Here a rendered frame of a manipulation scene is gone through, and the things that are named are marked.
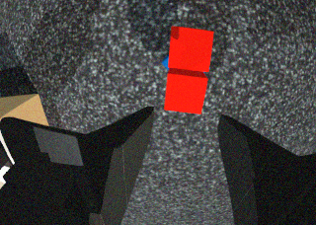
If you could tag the red cube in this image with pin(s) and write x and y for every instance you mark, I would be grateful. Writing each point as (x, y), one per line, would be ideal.
(190, 49)
(185, 90)

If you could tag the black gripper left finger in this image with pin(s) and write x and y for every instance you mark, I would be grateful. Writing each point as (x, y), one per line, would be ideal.
(104, 163)

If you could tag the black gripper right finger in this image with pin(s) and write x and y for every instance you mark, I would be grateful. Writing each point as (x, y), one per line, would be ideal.
(265, 181)

